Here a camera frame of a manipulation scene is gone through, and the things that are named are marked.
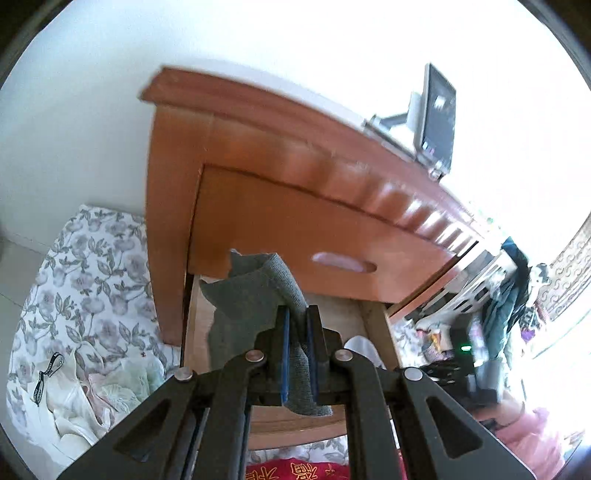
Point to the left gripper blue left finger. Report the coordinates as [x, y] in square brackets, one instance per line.
[282, 351]

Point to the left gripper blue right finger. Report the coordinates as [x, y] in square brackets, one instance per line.
[315, 342]

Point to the dark green sock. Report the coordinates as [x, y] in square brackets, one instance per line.
[246, 303]

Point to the pink sleeve forearm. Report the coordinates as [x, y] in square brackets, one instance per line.
[529, 433]

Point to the white Hello Kitty cloth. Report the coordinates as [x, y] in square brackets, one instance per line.
[366, 348]

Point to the upper wooden drawer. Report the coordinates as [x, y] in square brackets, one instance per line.
[329, 248]

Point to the red printed cloth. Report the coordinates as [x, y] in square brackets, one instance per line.
[293, 469]

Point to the dark teal hanging cloth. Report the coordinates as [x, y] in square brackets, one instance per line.
[503, 311]

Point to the wooden nightstand cabinet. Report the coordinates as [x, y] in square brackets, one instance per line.
[205, 121]

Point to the floral grey white mat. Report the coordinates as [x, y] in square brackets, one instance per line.
[92, 297]

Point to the white clothes pile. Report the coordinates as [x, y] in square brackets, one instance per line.
[78, 408]

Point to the phone on stand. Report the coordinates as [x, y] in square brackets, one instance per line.
[425, 132]

